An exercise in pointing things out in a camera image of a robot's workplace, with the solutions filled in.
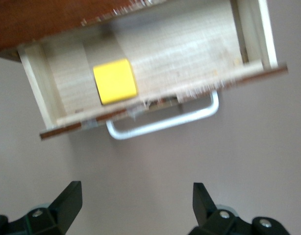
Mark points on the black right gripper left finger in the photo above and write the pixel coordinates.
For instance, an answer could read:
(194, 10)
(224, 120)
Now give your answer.
(62, 208)

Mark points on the dark brown wooden cabinet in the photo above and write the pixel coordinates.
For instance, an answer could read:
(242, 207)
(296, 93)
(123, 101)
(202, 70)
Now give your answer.
(30, 19)

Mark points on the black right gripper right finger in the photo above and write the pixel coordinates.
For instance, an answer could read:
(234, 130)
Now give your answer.
(204, 208)

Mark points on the yellow cube block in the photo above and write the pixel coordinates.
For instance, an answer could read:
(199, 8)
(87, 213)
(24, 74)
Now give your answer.
(115, 80)

